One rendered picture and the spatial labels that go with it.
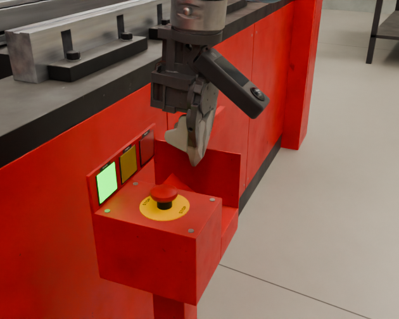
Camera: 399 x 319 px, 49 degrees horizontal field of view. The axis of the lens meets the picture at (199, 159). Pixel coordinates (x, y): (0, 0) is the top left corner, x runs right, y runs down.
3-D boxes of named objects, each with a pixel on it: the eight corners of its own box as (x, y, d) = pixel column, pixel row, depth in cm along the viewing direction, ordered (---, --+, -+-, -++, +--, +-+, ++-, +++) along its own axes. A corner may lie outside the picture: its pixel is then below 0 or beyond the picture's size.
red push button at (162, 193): (171, 220, 61) (170, 198, 60) (145, 214, 63) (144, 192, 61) (182, 205, 65) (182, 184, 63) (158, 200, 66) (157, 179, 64)
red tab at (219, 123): (208, 143, 137) (208, 122, 133) (202, 142, 137) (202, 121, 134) (225, 125, 149) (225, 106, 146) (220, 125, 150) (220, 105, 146)
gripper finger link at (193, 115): (194, 137, 68) (198, 83, 64) (204, 139, 68) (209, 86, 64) (182, 149, 64) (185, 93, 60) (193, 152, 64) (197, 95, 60)
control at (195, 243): (196, 307, 62) (196, 199, 54) (99, 278, 67) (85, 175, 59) (237, 228, 79) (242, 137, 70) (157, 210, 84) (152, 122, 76)
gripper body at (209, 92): (170, 95, 71) (174, 18, 65) (221, 106, 68) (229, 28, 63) (149, 111, 64) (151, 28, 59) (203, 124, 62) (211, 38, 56)
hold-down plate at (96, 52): (71, 83, 84) (69, 67, 83) (49, 79, 86) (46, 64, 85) (147, 49, 109) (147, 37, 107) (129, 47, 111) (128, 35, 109)
